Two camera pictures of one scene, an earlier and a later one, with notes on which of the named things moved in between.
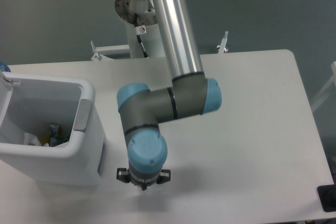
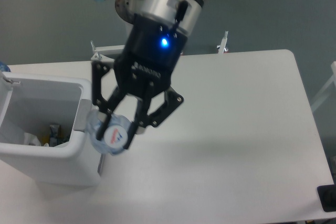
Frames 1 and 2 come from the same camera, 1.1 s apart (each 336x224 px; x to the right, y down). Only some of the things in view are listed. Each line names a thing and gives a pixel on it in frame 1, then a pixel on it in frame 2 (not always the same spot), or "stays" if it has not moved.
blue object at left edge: (4, 67) stays
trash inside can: (53, 137) stays
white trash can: (30, 104) stays
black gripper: (123, 175) -> (145, 67)
